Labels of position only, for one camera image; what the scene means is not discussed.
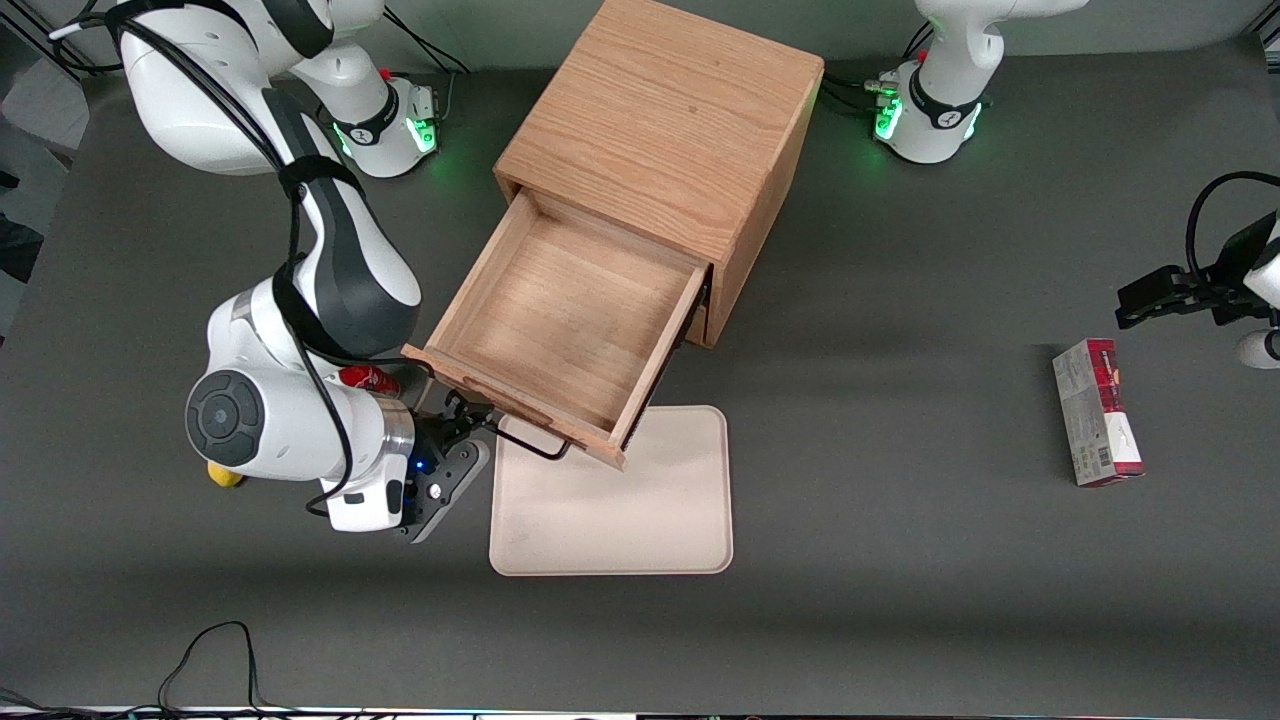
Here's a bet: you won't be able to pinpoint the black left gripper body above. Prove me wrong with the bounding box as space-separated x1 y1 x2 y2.
1190 213 1275 326

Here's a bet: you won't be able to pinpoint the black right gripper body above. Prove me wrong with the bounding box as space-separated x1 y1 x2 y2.
397 404 459 528

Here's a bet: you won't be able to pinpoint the black metal grasped drawer handle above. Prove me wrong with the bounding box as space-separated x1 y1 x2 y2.
440 385 574 464

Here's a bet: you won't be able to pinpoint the wooden drawer with grasped handle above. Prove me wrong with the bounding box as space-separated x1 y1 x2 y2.
401 189 714 472

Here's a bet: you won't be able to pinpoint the wooden drawer cabinet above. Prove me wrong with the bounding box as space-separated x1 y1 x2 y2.
493 0 826 350

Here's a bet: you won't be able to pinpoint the red soda bottle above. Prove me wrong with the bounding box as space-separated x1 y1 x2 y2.
338 364 403 397

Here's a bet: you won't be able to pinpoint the grey and red carton box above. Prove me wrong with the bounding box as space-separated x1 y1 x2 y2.
1051 338 1146 489

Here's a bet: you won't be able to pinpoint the beige plastic tray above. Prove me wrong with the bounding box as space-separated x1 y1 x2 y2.
488 405 735 578

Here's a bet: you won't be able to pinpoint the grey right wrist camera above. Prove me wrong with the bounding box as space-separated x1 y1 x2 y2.
404 439 492 545

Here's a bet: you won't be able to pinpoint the black left gripper cable loop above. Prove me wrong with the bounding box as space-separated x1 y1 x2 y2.
1186 171 1280 293

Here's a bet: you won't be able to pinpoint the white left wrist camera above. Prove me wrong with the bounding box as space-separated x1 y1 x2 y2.
1236 329 1280 372

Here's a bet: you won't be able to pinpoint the black cable on table edge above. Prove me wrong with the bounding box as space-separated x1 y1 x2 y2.
0 620 301 717

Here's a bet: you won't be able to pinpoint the black left base cables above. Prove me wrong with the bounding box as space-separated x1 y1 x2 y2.
820 20 937 119

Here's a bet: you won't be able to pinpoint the black base cables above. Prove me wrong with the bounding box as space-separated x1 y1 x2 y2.
820 20 937 119
382 6 473 127

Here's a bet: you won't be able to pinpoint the black right base cables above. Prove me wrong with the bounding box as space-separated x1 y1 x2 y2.
382 6 473 127

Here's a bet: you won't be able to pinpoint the aluminium frame rail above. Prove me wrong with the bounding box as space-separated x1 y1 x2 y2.
0 0 86 73

